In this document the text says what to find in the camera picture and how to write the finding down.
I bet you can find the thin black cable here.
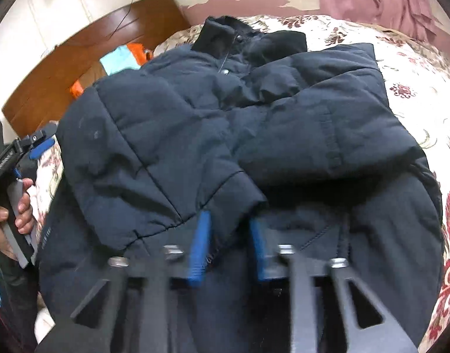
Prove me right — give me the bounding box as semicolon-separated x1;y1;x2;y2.
105;0;137;39

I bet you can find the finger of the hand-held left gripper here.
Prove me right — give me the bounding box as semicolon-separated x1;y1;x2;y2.
20;122;58;160

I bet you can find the maroon curtain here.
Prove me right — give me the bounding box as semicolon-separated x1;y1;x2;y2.
298;0;446;43

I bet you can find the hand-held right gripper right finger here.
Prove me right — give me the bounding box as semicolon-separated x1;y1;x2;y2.
249;219;418;353

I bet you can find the person's left hand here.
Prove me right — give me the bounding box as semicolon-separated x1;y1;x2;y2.
0;177;35;262

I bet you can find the orange cloth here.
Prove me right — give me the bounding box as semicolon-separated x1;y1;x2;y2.
70;42;154;100

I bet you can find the light blue cloth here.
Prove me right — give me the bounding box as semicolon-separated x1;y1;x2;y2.
99;46;141;76

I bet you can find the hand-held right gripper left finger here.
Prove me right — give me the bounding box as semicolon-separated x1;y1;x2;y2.
36;211;214;353

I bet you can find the floral bedspread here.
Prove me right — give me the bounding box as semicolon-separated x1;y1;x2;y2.
26;14;450;353

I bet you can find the person's left forearm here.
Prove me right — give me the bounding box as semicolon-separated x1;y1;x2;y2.
0;254;40;342

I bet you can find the navy puffer jacket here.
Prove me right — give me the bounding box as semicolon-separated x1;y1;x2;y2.
36;15;444;353

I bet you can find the wooden headboard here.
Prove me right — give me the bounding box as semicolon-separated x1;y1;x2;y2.
2;0;192;131

